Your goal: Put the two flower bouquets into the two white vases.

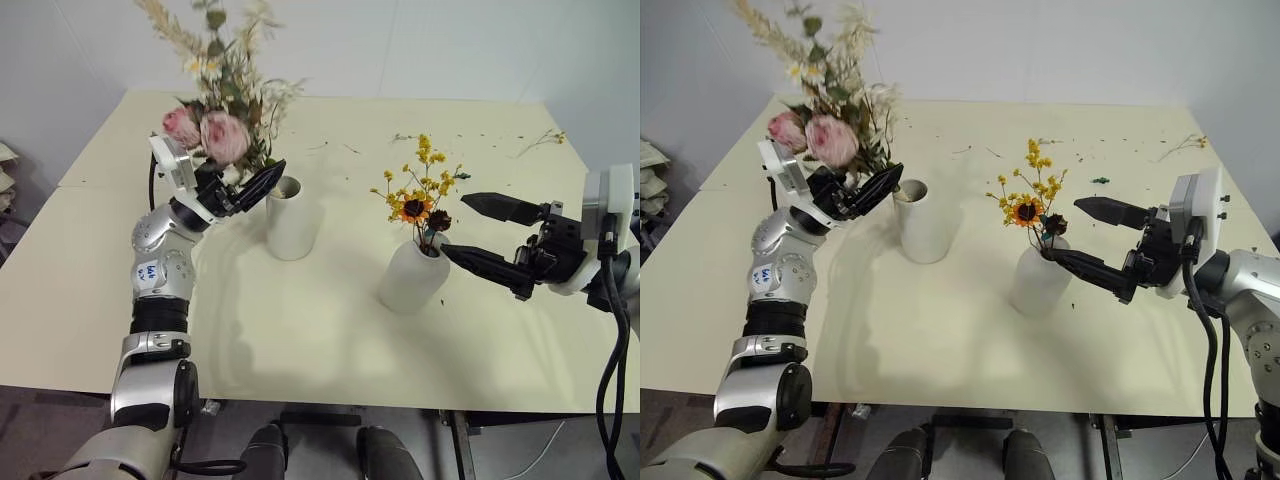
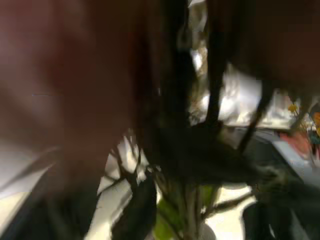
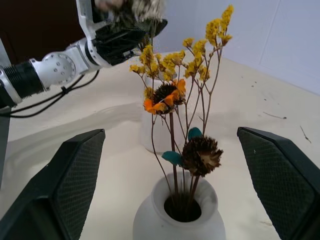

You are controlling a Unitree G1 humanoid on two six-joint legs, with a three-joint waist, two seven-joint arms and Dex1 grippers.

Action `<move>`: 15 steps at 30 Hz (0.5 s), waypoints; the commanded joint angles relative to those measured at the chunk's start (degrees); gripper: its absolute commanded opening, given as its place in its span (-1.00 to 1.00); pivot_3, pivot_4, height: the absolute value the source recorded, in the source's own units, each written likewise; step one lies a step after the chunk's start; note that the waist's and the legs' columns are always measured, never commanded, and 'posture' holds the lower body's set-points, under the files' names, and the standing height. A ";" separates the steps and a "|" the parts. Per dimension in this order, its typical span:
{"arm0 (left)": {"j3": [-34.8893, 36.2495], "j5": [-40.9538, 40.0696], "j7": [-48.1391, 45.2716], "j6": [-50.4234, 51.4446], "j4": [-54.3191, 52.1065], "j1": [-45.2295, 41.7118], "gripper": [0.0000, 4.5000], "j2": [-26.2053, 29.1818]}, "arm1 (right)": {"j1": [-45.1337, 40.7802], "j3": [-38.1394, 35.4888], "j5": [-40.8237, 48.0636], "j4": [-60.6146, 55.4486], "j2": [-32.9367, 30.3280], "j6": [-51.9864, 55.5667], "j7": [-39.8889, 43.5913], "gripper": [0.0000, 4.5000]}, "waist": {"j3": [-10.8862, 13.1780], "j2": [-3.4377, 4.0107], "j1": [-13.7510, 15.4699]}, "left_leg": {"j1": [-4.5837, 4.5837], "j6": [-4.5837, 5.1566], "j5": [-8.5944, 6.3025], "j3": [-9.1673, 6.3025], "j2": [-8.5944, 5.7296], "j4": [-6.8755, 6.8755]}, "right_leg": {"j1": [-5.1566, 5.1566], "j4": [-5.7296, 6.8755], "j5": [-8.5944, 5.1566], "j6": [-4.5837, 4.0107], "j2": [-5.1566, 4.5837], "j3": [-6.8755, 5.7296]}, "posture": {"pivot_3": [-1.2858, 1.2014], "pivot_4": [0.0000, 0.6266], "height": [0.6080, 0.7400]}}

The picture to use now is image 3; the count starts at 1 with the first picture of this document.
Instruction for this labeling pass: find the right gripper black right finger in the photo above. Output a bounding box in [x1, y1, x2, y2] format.
[236, 126, 320, 240]

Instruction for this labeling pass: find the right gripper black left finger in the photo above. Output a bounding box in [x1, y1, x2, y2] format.
[0, 128, 106, 240]

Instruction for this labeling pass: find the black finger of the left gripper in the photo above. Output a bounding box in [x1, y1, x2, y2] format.
[136, 19, 168, 39]

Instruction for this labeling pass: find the beige dried flower bouquet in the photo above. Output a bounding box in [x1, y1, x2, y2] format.
[95, 0, 168, 47]

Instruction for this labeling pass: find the small dry twig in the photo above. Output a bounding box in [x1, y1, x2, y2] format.
[262, 111, 288, 120]
[299, 125, 313, 144]

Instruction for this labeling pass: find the dark brown panel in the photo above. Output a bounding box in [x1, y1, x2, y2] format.
[0, 0, 87, 67]

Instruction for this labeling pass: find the yellow and orange dried bouquet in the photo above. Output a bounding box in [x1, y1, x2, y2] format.
[128, 4, 235, 219]

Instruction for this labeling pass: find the round white ceramic vase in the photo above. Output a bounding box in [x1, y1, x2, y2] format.
[132, 171, 227, 240]

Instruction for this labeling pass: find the tall white ceramic vase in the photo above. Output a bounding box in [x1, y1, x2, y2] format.
[139, 72, 188, 154]

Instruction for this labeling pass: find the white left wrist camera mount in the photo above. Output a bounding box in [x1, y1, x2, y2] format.
[75, 0, 112, 69]

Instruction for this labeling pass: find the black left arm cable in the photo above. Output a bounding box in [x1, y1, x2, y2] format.
[0, 69, 100, 119]

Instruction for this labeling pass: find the grey upright post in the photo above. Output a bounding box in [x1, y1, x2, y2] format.
[0, 37, 12, 191]

